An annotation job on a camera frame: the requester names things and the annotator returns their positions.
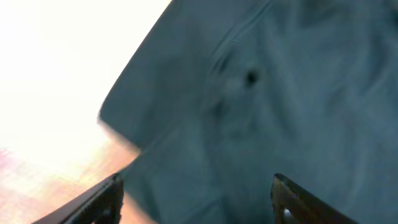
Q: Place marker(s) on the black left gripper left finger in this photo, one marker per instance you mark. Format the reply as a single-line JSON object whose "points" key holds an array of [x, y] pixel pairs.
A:
{"points": [[100, 204]]}

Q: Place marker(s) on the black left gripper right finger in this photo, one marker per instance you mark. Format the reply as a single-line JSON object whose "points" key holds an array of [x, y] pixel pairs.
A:
{"points": [[292, 204]]}

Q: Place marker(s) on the black t-shirt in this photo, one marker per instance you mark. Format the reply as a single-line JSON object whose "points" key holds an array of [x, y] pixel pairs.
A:
{"points": [[222, 95]]}

